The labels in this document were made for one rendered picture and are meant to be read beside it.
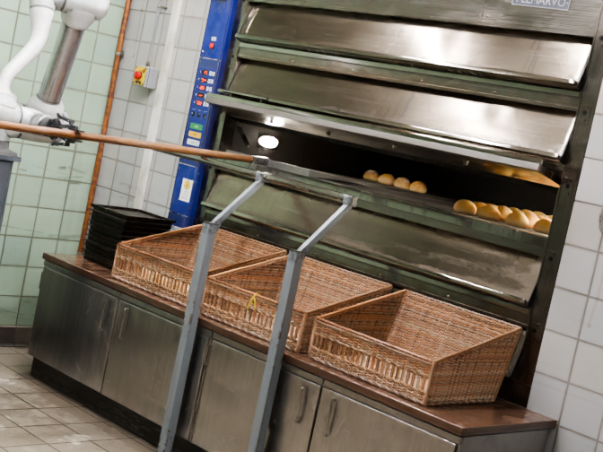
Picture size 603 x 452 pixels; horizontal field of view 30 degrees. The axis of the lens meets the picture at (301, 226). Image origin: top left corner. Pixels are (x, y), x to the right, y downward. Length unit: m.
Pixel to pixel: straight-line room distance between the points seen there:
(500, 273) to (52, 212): 2.57
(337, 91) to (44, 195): 1.76
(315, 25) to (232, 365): 1.55
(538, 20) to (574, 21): 0.15
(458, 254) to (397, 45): 0.89
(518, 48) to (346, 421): 1.49
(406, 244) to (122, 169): 1.88
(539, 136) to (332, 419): 1.24
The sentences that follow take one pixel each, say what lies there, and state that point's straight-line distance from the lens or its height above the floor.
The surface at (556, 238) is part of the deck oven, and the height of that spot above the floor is 1.19.
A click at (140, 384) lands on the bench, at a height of 0.22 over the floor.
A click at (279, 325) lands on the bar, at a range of 4.00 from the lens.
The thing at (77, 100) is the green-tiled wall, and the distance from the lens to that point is 5.81.
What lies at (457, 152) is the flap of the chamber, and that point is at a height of 1.40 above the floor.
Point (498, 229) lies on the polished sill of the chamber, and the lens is 4.15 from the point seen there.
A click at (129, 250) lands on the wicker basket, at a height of 0.72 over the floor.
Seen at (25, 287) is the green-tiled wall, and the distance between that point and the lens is 5.85.
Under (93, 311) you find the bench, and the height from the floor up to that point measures 0.42.
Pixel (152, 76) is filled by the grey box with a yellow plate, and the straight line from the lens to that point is 5.61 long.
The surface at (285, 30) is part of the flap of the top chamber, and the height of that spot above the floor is 1.78.
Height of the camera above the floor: 1.39
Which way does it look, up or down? 5 degrees down
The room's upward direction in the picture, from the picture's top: 12 degrees clockwise
